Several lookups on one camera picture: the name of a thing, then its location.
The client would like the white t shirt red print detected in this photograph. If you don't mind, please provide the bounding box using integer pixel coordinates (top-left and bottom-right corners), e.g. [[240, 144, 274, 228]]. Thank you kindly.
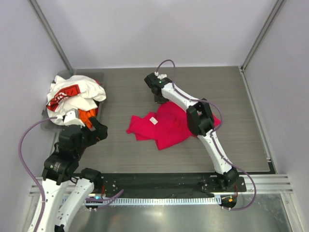
[[46, 75, 106, 126]]

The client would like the pink t shirt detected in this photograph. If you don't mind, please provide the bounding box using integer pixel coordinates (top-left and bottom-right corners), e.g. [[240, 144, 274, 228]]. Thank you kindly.
[[126, 101, 222, 151]]

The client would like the clear plastic bin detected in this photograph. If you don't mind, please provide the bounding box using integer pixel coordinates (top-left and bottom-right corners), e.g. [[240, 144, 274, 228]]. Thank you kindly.
[[41, 69, 106, 132]]

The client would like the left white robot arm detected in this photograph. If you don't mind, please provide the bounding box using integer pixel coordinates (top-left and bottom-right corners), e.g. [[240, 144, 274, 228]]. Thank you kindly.
[[28, 116, 108, 232]]

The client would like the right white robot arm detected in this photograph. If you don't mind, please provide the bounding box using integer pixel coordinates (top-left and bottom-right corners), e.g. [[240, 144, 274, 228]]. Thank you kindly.
[[144, 72, 239, 191]]

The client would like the orange t shirt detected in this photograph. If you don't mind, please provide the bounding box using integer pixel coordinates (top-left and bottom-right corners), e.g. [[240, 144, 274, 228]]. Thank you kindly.
[[78, 109, 98, 128]]

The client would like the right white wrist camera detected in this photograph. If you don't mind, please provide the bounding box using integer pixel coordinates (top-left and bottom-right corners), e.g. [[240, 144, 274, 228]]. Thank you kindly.
[[154, 71, 167, 80]]

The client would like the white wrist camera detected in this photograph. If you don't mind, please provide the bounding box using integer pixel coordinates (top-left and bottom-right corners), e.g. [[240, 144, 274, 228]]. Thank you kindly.
[[63, 109, 84, 127], [154, 71, 167, 80]]

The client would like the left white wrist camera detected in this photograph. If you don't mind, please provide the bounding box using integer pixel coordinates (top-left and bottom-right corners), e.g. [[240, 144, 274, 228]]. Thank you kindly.
[[63, 109, 84, 127]]

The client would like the left aluminium frame post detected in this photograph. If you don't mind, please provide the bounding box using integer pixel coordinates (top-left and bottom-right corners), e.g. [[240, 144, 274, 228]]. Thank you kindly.
[[28, 0, 74, 74]]

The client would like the aluminium frame post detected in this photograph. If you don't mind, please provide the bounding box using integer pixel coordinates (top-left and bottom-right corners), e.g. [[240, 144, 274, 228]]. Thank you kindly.
[[28, 0, 74, 74], [239, 0, 286, 73]]

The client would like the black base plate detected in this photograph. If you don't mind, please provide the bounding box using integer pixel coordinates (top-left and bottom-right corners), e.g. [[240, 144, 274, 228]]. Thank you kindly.
[[101, 173, 247, 199]]

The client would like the white slotted cable duct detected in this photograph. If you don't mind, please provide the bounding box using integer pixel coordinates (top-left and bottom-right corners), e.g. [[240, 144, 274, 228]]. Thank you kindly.
[[62, 196, 222, 206]]

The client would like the right aluminium frame post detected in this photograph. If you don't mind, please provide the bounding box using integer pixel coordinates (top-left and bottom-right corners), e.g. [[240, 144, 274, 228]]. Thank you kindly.
[[239, 0, 286, 73]]

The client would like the aluminium front rail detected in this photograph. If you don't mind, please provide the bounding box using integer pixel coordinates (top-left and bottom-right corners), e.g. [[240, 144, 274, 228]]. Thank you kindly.
[[28, 174, 294, 197]]

